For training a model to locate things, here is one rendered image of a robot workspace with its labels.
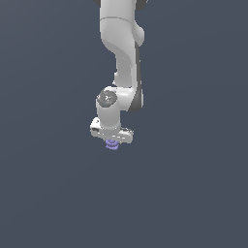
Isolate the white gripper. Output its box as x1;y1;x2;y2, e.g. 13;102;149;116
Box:
89;116;135;145

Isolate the small purple object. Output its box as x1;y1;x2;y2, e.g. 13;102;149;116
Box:
105;139;120;151

